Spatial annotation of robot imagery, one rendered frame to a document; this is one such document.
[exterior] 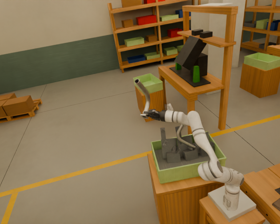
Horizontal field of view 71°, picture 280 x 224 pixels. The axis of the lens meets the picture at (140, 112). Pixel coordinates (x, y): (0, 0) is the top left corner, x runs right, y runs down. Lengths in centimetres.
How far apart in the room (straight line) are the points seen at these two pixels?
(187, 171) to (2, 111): 496
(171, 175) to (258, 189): 68
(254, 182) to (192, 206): 62
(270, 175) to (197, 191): 61
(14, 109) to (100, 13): 400
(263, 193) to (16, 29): 740
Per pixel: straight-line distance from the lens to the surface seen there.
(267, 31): 744
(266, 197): 183
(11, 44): 784
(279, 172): 207
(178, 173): 189
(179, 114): 122
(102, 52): 755
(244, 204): 176
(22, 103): 567
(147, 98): 133
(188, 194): 198
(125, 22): 697
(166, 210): 211
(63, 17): 742
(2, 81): 830
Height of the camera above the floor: 230
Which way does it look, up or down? 30 degrees down
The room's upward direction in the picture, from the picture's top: 9 degrees counter-clockwise
